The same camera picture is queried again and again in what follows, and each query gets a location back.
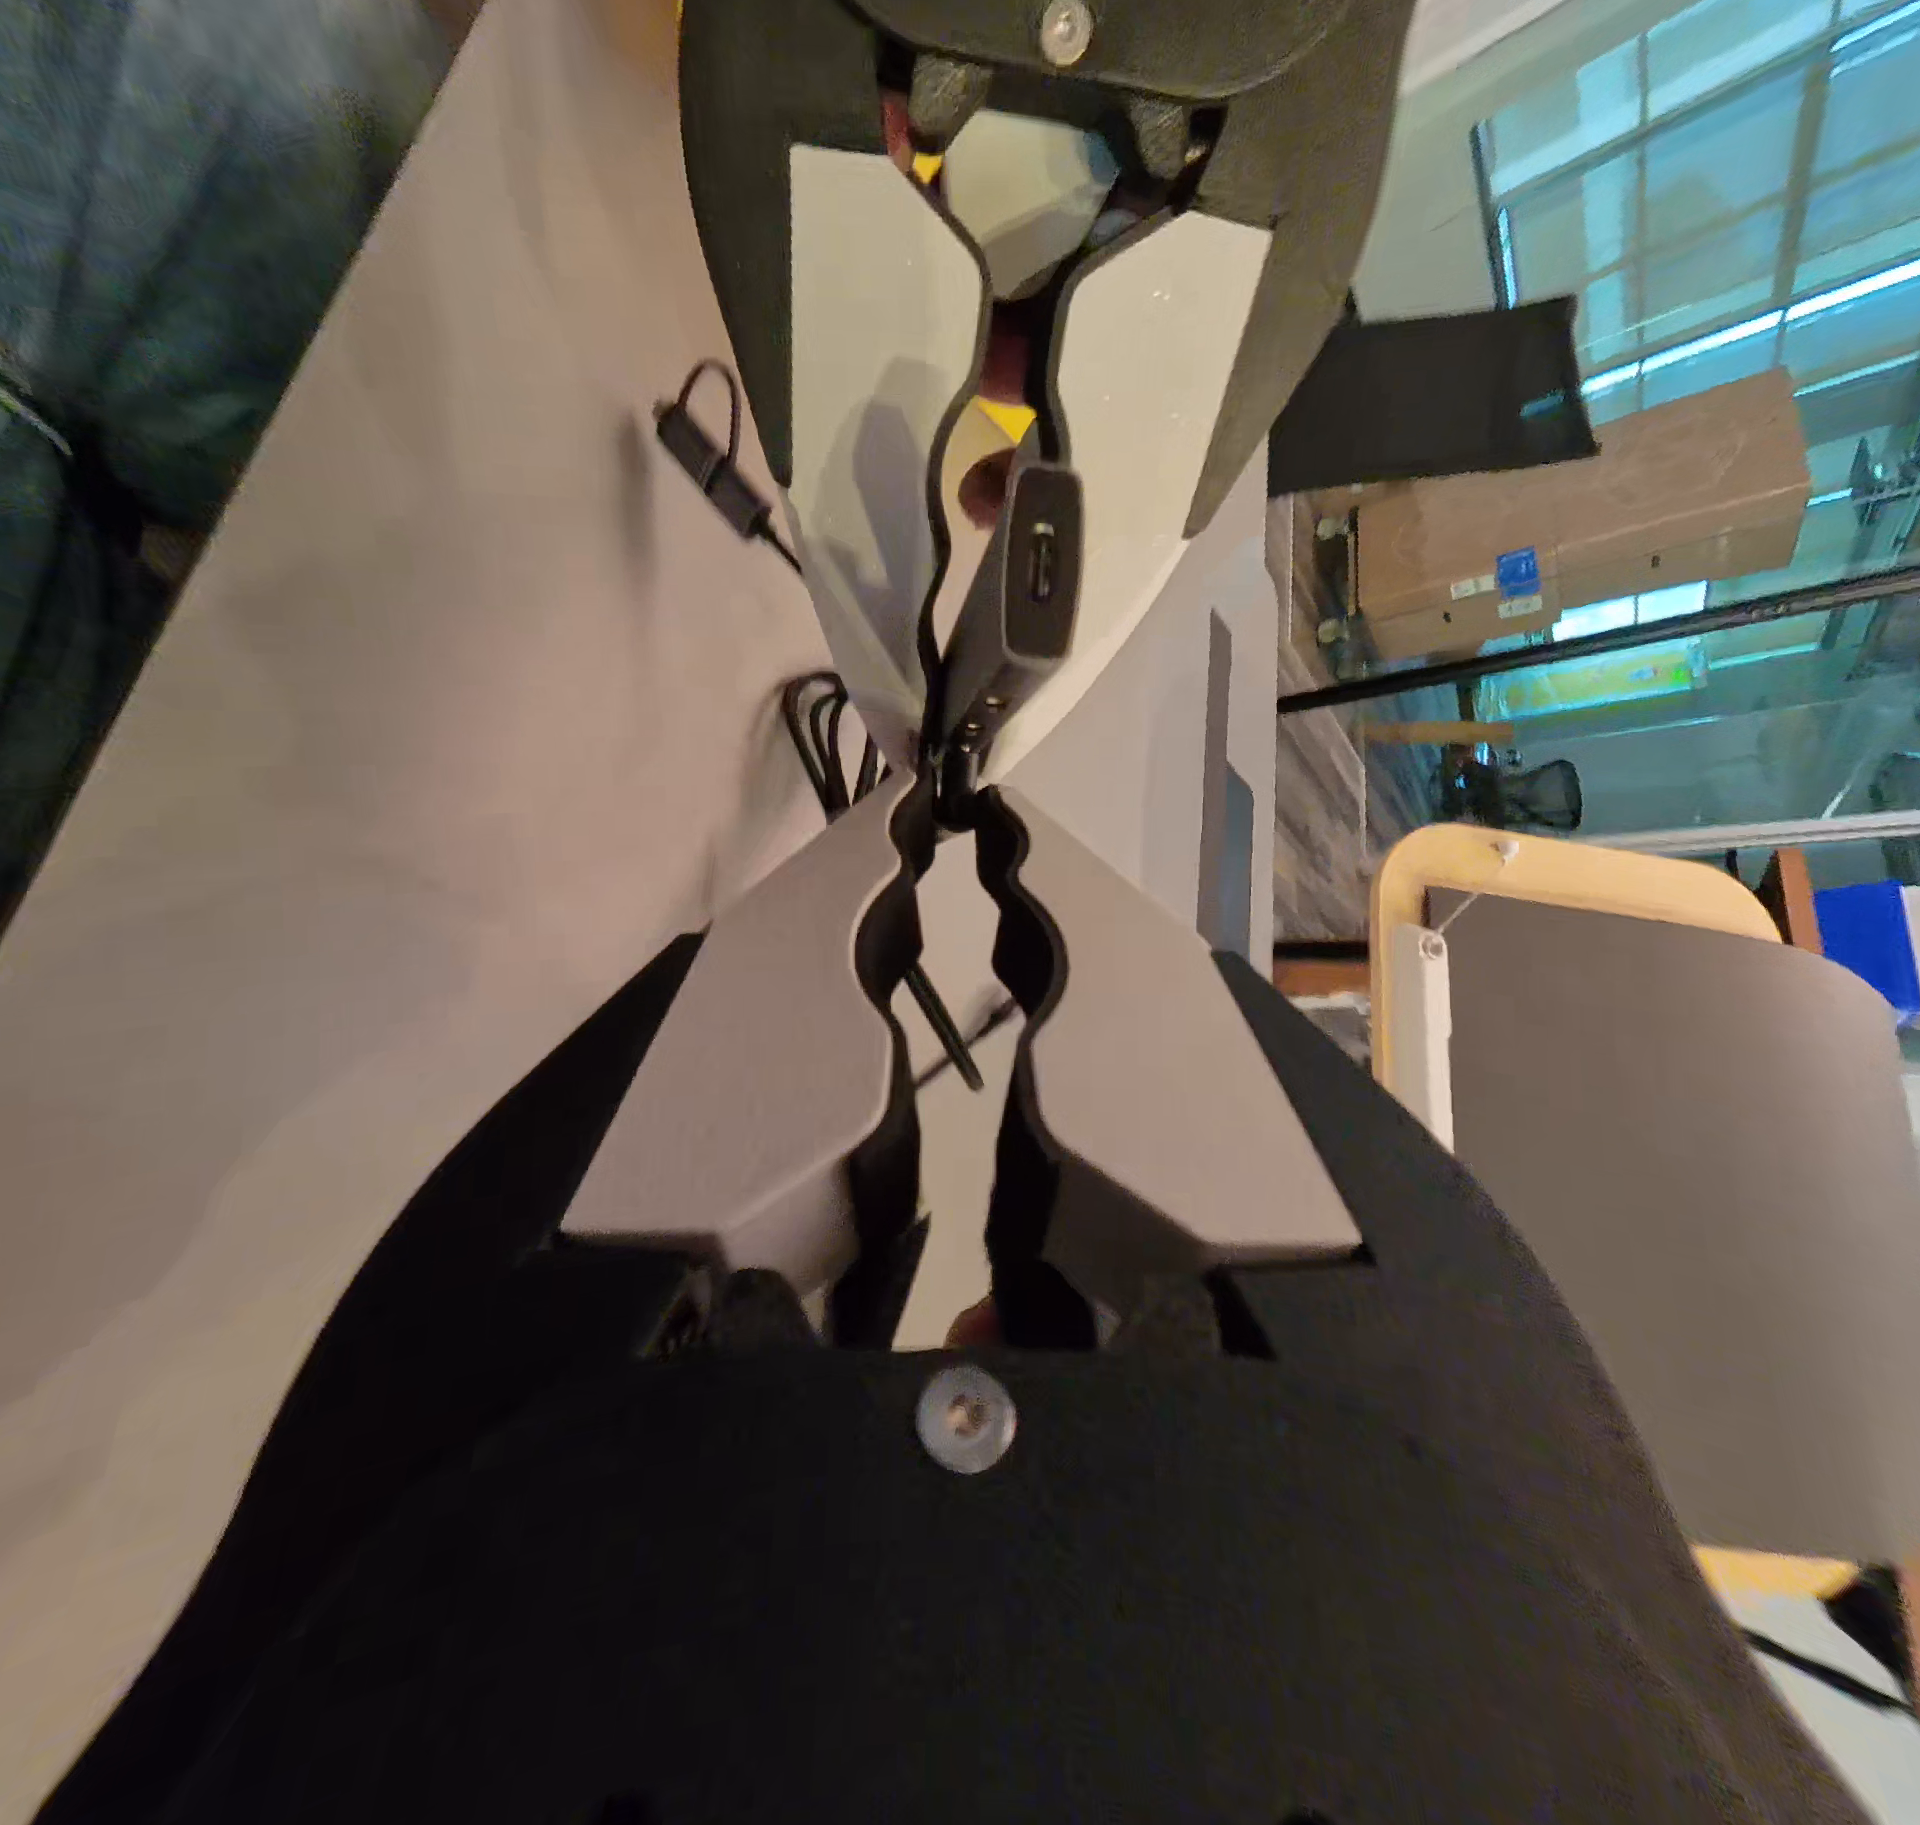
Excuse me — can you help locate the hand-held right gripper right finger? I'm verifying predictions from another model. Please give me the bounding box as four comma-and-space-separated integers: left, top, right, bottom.
996, 801, 1368, 1280

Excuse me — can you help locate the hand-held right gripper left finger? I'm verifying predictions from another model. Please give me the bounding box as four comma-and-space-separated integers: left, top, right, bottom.
559, 796, 919, 1280

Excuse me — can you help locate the person's blue jeans leg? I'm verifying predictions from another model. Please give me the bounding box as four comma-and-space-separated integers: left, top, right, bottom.
0, 0, 547, 926

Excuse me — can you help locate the stack of cardboard boxes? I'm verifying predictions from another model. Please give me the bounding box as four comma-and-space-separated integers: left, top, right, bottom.
1352, 376, 1825, 662

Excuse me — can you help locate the person's left hand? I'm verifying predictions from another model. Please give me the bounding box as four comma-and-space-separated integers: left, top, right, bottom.
960, 294, 1049, 533

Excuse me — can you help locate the blue box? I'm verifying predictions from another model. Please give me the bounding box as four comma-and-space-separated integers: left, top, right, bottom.
1813, 886, 1920, 1027

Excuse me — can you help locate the braided black usb-c cable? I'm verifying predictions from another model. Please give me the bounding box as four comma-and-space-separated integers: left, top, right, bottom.
781, 673, 1021, 1096

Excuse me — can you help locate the dark board with wooden rim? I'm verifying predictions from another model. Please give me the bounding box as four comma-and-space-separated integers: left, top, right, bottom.
1374, 827, 1920, 1612

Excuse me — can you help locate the black office chair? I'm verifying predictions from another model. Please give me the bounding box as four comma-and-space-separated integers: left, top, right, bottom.
1441, 750, 1586, 834

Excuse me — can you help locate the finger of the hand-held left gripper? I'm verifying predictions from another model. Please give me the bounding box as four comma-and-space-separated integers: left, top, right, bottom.
787, 141, 996, 744
1008, 220, 1284, 783

